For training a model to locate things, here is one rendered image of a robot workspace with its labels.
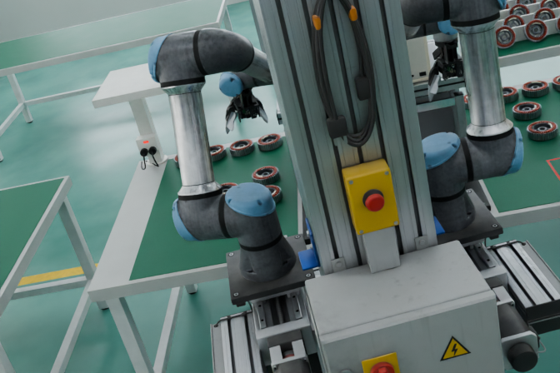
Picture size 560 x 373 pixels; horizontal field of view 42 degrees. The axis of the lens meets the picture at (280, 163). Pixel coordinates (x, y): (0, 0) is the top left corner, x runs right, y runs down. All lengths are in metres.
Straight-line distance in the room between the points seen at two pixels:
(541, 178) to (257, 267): 1.20
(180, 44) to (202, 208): 0.42
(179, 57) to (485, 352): 0.99
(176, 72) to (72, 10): 7.61
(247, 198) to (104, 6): 7.60
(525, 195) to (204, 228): 1.20
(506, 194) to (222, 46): 1.23
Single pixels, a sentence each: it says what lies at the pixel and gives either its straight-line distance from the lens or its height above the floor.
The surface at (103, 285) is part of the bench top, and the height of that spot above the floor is 0.75.
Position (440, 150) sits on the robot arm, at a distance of 1.88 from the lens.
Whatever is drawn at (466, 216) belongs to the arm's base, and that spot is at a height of 1.06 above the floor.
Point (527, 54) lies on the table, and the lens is 3.82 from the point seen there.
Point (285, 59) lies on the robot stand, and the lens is 1.35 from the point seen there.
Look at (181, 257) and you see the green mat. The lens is 2.69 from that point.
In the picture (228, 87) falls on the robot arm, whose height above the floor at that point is 1.39.
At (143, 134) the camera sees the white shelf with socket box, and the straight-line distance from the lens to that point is 3.40.
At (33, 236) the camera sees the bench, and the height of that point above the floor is 0.75.
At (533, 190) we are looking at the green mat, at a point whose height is 0.75.
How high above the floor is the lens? 2.14
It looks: 26 degrees down
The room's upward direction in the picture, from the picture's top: 14 degrees counter-clockwise
